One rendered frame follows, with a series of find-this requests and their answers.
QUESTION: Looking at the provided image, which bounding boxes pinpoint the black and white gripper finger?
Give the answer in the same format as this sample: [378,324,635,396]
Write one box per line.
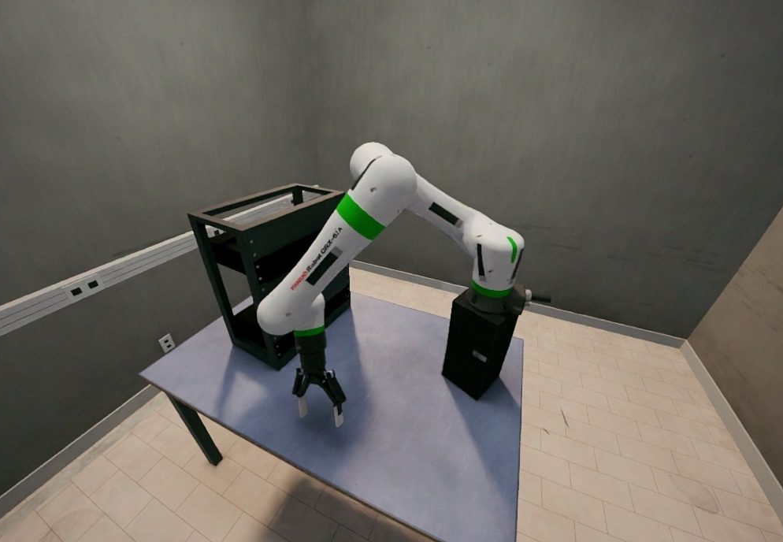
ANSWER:
[312,369,347,427]
[292,366,310,418]

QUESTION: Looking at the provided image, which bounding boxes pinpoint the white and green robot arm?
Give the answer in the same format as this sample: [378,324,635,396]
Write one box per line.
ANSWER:
[257,143,551,355]

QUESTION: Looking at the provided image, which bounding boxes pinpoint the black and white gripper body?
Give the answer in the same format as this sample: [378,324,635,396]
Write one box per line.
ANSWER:
[299,349,326,385]

